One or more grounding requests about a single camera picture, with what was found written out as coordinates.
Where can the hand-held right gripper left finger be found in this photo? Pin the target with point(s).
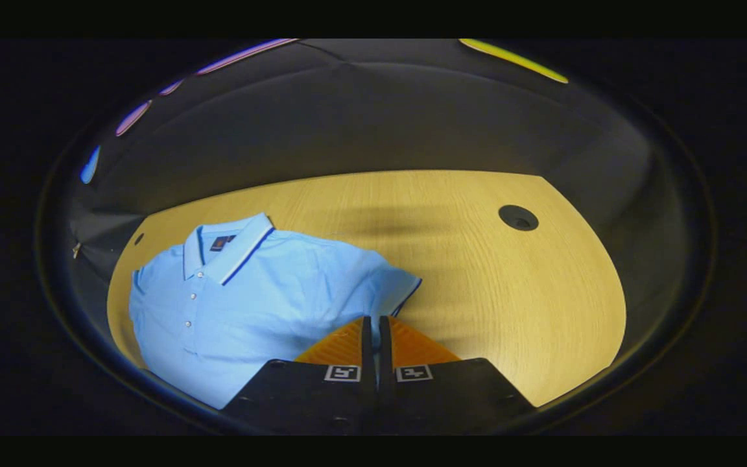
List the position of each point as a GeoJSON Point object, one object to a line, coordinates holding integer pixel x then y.
{"type": "Point", "coordinates": [366, 344]}

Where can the light blue T-shirt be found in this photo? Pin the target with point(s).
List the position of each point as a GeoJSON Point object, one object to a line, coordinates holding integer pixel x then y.
{"type": "Point", "coordinates": [250, 305]}

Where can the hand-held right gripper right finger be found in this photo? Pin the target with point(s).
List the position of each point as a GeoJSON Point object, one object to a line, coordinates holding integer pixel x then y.
{"type": "Point", "coordinates": [384, 344]}

